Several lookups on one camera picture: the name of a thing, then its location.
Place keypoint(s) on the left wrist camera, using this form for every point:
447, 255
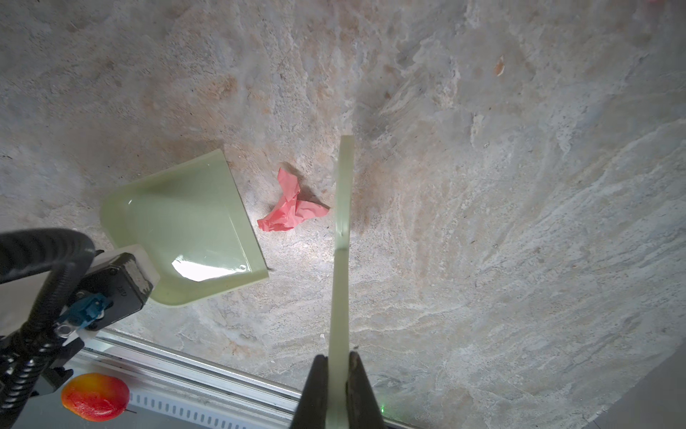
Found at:
118, 285

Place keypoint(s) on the green hand brush white bristles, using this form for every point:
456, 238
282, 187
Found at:
339, 346

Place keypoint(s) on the green dustpan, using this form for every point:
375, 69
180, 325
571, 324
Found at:
192, 223

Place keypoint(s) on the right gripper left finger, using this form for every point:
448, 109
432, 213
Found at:
312, 406

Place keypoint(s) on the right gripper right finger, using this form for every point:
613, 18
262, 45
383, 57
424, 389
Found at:
362, 407

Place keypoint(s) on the pink paper scrap left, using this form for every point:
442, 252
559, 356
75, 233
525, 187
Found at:
290, 211

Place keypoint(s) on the red yellow mango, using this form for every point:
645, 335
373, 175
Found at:
96, 397

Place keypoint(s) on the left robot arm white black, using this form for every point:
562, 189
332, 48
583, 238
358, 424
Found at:
66, 256

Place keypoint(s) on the aluminium front rail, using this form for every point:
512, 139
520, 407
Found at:
189, 388

